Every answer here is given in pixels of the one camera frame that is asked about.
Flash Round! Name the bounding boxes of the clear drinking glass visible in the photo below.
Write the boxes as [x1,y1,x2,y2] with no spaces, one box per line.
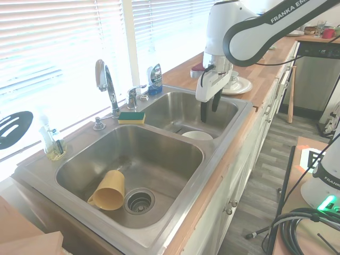
[315,20,327,38]

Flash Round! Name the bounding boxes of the chrome sink soap pump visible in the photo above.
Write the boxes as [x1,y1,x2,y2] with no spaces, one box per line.
[93,116,106,131]

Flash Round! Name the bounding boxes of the metal drain strainer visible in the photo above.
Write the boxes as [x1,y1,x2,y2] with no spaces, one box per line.
[124,188,156,215]

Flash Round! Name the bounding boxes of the blue Dawn dish soap bottle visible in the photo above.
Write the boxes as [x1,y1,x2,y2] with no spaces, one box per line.
[146,63,164,96]

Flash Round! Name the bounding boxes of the white base cabinets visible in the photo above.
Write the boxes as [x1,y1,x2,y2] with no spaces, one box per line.
[169,39,300,255]

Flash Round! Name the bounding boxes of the yellow and green sponge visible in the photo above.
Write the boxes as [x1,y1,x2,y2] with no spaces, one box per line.
[117,111,146,125]

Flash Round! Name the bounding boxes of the brown cardboard box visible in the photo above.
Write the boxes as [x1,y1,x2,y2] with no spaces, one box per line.
[0,195,65,255]

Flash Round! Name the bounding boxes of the white patterned teacup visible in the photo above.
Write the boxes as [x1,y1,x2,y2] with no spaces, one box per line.
[227,70,240,84]

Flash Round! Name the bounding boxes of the narrow white window blind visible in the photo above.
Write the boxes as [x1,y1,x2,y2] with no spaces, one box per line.
[131,0,222,80]

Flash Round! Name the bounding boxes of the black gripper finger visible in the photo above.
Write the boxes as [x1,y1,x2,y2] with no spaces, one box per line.
[200,99,210,124]
[211,89,222,113]

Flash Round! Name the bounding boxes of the wide white window blind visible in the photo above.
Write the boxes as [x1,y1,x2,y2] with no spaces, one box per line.
[0,0,126,163]

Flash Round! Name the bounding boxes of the stainless steel dishwasher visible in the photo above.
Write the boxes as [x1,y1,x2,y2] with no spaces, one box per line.
[280,40,340,113]

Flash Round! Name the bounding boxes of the white ceramic bowl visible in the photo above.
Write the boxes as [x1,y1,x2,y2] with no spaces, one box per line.
[181,131,214,141]

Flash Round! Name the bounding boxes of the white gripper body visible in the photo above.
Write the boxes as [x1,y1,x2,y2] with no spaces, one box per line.
[195,65,233,103]

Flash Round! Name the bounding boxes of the red and white small container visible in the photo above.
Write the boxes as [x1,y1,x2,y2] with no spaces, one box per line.
[190,63,206,79]

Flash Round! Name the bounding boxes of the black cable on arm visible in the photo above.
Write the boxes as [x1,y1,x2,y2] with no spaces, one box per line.
[200,64,216,89]

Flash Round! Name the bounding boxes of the coiled black cable bundle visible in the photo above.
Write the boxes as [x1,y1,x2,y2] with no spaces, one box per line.
[267,207,340,255]

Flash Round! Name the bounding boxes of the black and white marker tag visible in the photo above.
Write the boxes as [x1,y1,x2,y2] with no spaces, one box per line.
[299,147,330,174]

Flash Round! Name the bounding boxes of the large white dinner plate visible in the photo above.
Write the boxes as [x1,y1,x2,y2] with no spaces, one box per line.
[221,75,253,95]

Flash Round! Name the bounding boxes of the chrome faucet lever handle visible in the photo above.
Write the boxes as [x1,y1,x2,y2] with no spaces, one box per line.
[125,84,148,111]

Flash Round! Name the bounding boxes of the black slotted spatula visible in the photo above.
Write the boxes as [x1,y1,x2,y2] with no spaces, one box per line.
[0,110,35,150]

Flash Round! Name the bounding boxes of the stainless steel double sink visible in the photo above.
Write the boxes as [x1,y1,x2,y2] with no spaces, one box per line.
[13,83,255,255]

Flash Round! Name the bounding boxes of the red mug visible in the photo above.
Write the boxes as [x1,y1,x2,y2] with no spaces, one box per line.
[321,28,336,40]

